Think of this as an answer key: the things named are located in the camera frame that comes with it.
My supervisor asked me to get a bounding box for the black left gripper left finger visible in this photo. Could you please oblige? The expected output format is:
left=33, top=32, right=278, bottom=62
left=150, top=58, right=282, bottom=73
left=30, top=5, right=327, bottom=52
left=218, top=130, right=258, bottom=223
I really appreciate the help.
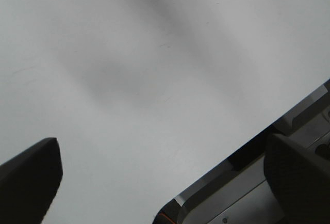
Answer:
left=1, top=138, right=63, bottom=223

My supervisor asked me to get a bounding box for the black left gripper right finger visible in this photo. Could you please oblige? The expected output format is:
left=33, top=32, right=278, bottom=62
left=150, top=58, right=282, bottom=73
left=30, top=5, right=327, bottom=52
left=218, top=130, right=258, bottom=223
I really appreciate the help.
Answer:
left=263, top=134, right=329, bottom=223

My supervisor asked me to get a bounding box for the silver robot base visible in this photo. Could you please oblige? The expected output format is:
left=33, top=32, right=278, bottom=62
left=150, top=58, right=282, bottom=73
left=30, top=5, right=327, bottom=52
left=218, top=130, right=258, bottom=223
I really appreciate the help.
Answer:
left=154, top=82, right=329, bottom=223

